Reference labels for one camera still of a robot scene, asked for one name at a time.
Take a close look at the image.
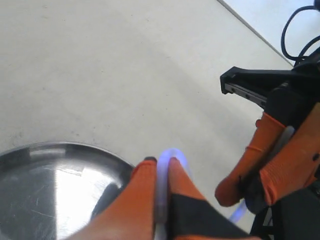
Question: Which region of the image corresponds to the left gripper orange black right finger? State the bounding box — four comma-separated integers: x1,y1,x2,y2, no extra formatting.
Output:
167,157,253,240

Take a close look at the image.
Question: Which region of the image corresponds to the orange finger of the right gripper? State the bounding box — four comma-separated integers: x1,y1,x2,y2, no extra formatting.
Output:
259,103,320,206
215,112,285,207

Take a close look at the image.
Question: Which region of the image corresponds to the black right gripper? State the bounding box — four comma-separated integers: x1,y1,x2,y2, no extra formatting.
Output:
220,56,320,130

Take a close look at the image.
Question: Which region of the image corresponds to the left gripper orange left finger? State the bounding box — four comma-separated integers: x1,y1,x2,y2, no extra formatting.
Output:
68,157,157,240

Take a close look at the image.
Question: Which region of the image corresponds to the translucent white tube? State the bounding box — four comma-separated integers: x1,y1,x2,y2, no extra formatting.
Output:
154,126,295,240

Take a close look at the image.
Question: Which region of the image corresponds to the round steel plate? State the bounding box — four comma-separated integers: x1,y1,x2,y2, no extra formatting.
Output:
0,142,133,240

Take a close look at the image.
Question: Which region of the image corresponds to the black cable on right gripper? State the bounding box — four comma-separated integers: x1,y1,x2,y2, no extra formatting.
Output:
281,4,320,66

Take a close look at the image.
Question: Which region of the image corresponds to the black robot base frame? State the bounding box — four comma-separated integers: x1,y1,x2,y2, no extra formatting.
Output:
246,181,320,240

